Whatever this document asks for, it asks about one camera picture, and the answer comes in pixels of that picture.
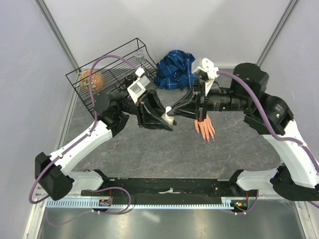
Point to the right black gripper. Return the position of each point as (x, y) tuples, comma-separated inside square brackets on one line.
[(200, 104)]

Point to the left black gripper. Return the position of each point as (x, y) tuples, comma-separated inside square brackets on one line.
[(152, 97)]

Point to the white nail polish cap brush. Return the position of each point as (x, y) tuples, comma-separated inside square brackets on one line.
[(167, 110)]

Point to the white nail polish bottle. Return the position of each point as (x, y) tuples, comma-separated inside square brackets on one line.
[(168, 119)]

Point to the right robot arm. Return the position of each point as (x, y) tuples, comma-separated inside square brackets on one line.
[(297, 178)]

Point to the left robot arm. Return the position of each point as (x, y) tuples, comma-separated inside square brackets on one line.
[(54, 172)]

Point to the mannequin hand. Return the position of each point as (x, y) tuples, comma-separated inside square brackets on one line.
[(205, 128)]

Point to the blue plaid shirt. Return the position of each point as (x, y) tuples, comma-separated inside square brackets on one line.
[(174, 71)]

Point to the black mug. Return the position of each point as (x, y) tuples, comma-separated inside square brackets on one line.
[(127, 81)]

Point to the clear glass cup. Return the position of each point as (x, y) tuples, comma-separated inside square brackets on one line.
[(139, 56)]

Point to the brown floral ceramic bowl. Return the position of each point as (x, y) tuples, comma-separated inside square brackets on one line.
[(97, 80)]

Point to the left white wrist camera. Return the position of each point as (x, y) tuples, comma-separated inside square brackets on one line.
[(138, 87)]

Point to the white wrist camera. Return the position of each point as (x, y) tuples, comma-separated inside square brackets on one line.
[(206, 71), (138, 87)]

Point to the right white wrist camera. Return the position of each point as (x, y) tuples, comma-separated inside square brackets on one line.
[(206, 71)]

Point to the black wire dish rack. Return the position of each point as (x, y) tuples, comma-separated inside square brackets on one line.
[(114, 70)]

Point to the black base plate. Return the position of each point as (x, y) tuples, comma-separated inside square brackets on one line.
[(178, 190)]

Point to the blue slotted cable duct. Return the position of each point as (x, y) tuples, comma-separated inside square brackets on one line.
[(89, 203)]

